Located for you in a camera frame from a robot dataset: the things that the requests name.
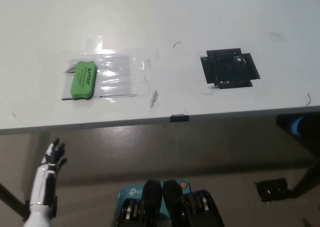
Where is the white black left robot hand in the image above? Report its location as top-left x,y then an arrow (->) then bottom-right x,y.
22,137 -> 68,227

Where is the green whiteboard eraser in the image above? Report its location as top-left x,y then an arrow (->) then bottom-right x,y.
70,60 -> 98,100

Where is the black table leg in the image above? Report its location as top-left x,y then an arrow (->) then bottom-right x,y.
291,159 -> 320,198
0,181 -> 29,222

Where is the teal router box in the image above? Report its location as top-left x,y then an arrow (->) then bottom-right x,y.
117,178 -> 192,216

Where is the small black tape piece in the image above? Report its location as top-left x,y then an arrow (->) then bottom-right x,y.
169,114 -> 190,123

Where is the black tape square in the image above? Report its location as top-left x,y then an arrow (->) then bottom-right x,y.
199,47 -> 261,90

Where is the black object with blue patch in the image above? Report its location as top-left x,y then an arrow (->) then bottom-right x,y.
276,113 -> 320,139

